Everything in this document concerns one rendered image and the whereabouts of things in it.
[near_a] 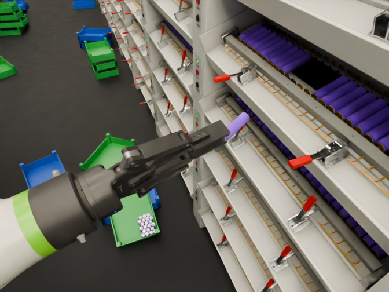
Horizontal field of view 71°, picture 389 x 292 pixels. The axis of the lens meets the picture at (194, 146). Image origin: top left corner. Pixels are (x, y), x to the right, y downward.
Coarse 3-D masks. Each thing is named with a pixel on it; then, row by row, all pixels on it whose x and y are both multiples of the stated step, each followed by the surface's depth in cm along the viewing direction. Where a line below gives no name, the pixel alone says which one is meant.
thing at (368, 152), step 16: (240, 48) 65; (256, 64) 60; (272, 80) 56; (288, 80) 53; (304, 96) 49; (320, 112) 46; (336, 128) 43; (352, 144) 41; (368, 144) 40; (368, 160) 40; (384, 160) 38; (368, 176) 39; (384, 176) 38; (384, 192) 37
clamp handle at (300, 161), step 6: (324, 150) 42; (330, 150) 41; (306, 156) 41; (312, 156) 41; (318, 156) 41; (324, 156) 41; (288, 162) 40; (294, 162) 40; (300, 162) 40; (306, 162) 40; (294, 168) 40
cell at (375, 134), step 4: (388, 120) 42; (384, 124) 41; (388, 124) 41; (376, 128) 41; (380, 128) 41; (384, 128) 41; (388, 128) 41; (368, 132) 42; (372, 132) 41; (376, 132) 41; (380, 132) 41; (384, 132) 41; (388, 132) 41; (372, 136) 41; (376, 136) 41; (380, 136) 41; (372, 140) 41; (376, 140) 41
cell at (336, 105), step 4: (356, 88) 47; (360, 88) 47; (364, 88) 46; (352, 92) 47; (356, 92) 46; (360, 92) 46; (364, 92) 46; (344, 96) 47; (348, 96) 46; (352, 96) 46; (356, 96) 46; (360, 96) 47; (336, 100) 47; (340, 100) 47; (344, 100) 46; (348, 100) 46; (352, 100) 46; (332, 104) 47; (336, 104) 46; (340, 104) 46; (344, 104) 46; (332, 108) 47; (336, 108) 46; (340, 108) 47
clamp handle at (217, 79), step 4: (240, 72) 60; (244, 72) 59; (216, 76) 58; (220, 76) 58; (224, 76) 58; (228, 76) 58; (232, 76) 59; (236, 76) 59; (216, 80) 58; (220, 80) 58; (224, 80) 58
